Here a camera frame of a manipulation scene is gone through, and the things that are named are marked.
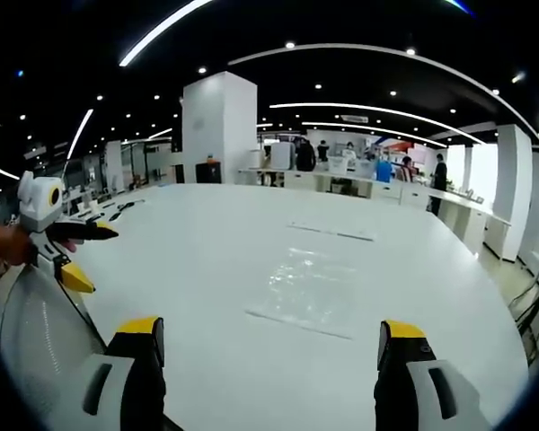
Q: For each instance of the white cloth with dotted seam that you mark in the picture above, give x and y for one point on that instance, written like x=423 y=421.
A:
x=40 y=332

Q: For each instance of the person's left hand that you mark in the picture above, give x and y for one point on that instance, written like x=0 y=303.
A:
x=4 y=244

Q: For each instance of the white box appliance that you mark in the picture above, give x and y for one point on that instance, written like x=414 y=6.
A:
x=282 y=156

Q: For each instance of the wide white square pillar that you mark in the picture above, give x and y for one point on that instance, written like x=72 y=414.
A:
x=220 y=128

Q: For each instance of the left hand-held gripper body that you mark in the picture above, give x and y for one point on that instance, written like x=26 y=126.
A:
x=38 y=202

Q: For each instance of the clear crinkled food packaging bag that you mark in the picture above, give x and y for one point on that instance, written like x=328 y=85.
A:
x=307 y=292

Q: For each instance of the small black tool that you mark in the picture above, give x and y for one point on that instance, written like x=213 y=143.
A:
x=126 y=205

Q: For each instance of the slim white pillar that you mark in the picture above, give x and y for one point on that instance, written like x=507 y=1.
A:
x=512 y=193

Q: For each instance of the black cabinet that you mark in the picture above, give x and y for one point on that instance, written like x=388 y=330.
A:
x=208 y=173

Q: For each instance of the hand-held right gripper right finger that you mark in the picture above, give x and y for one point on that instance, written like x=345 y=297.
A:
x=413 y=390

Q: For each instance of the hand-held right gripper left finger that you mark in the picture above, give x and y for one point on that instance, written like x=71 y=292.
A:
x=130 y=390

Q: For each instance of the ceiling air vent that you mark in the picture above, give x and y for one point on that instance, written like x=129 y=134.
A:
x=354 y=118

